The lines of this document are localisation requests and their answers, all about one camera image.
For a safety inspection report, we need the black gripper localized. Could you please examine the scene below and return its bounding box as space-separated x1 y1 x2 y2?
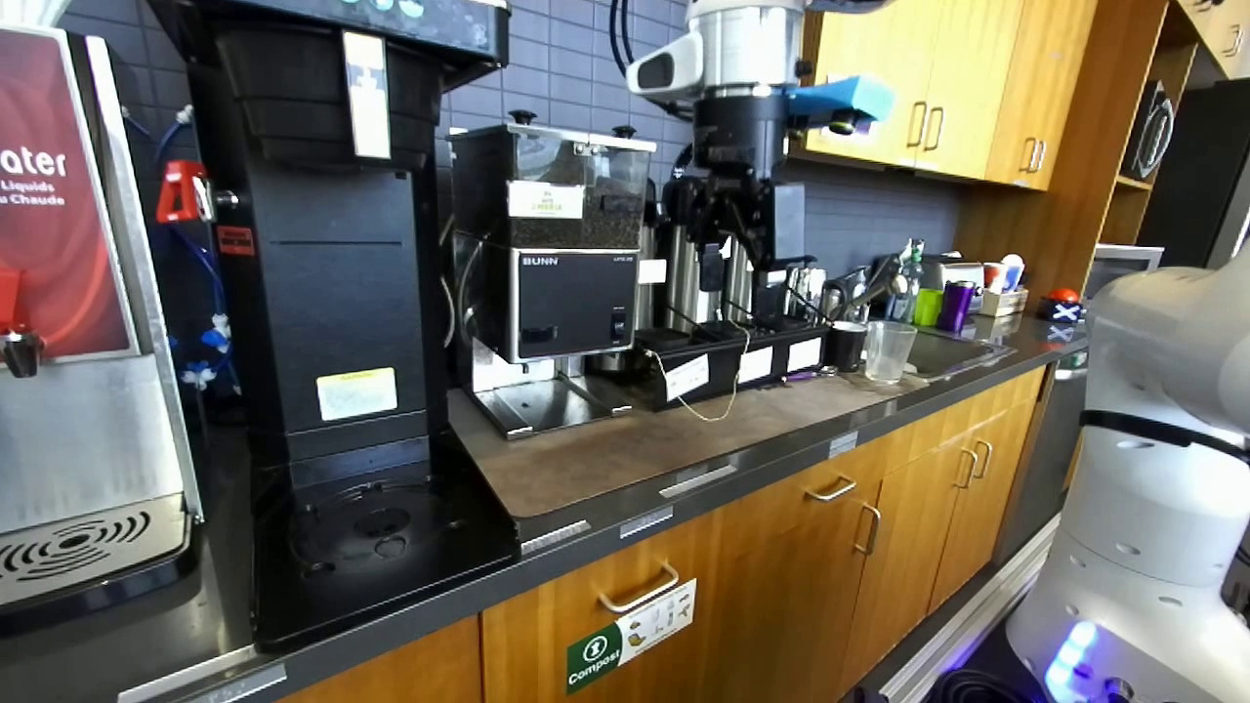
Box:
665 89 790 297

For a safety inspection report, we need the black airpot rack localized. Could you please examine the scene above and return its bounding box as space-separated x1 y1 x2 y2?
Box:
632 316 832 412

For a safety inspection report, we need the black Bunn coffee grinder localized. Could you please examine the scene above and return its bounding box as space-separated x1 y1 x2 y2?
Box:
446 115 658 443

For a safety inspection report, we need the black mug white interior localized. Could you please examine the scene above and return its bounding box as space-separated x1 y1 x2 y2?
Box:
822 316 874 375

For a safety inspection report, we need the clear plastic cup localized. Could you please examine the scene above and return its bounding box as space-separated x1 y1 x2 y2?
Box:
858 322 920 391

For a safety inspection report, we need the green cup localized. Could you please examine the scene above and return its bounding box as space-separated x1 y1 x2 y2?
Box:
911 286 950 334

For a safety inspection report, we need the purple cup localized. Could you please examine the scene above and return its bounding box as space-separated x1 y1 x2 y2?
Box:
937 283 979 336

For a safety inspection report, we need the white caddy box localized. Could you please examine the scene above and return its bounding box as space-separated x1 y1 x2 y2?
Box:
971 251 1031 325

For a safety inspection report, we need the wooden base cabinet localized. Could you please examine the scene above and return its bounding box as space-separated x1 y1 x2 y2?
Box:
278 368 1050 703

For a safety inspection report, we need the red and blue object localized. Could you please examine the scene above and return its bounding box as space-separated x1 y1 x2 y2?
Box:
1046 286 1092 330

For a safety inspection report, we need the tall black coffee brewer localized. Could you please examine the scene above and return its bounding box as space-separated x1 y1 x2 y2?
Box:
143 0 522 654

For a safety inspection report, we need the green and white sticker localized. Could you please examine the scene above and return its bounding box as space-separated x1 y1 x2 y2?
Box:
563 577 700 697

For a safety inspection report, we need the wooden open shelf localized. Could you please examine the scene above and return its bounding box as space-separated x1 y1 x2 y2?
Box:
1088 0 1250 270

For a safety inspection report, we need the black microwave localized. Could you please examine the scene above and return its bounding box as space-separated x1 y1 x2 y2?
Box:
1135 77 1250 273

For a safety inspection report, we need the red valve tag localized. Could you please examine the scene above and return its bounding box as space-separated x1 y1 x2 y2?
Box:
153 157 214 232

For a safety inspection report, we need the water dispenser with red panel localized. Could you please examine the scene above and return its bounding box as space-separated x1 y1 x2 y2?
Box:
0 19 208 616

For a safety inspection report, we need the glass carafe black handle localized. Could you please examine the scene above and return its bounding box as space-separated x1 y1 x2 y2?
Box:
804 262 868 325

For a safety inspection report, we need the thin white cable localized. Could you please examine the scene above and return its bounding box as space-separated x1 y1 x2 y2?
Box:
673 349 751 431

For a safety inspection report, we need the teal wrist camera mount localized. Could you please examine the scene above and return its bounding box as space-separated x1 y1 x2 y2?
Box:
776 76 901 139

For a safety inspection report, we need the metal drawer handle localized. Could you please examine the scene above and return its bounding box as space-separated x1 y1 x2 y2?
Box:
595 559 682 616
799 472 863 508

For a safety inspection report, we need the wooden wall cabinet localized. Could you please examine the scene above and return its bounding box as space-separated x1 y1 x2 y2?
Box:
795 0 1105 197

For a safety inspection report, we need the coiled black cable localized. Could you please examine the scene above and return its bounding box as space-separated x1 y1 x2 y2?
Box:
1119 83 1182 184

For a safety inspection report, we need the blue water hose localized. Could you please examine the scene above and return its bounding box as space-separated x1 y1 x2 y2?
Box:
162 210 246 398

